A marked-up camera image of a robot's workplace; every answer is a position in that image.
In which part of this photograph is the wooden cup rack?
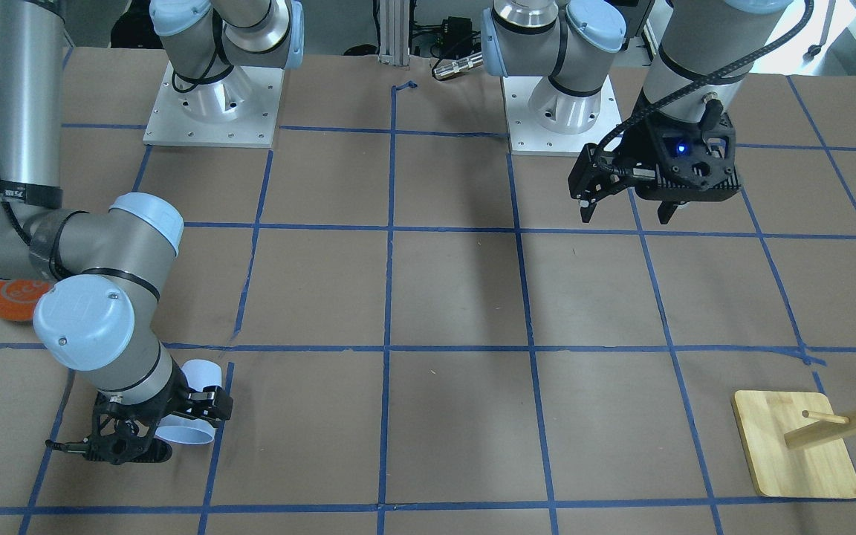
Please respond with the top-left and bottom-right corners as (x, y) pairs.
(727, 389), (856, 500)

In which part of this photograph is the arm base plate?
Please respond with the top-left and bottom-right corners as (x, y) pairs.
(143, 65), (285, 149)
(502, 76), (622, 157)

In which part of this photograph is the aluminium frame post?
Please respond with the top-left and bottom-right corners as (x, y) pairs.
(376, 0), (412, 70)

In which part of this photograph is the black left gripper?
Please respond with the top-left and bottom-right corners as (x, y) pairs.
(568, 111), (742, 226)

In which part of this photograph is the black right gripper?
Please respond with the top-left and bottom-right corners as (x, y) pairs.
(47, 368), (234, 465)

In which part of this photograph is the orange can with silver lid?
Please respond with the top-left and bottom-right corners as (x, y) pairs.
(0, 279), (52, 322)

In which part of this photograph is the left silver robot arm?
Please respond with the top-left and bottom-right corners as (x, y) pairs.
(480, 1), (814, 224)

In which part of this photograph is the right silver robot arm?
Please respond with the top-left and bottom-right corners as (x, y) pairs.
(0, 1), (234, 465)

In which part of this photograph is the light blue plastic cup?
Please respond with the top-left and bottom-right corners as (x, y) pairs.
(155, 359), (223, 446)

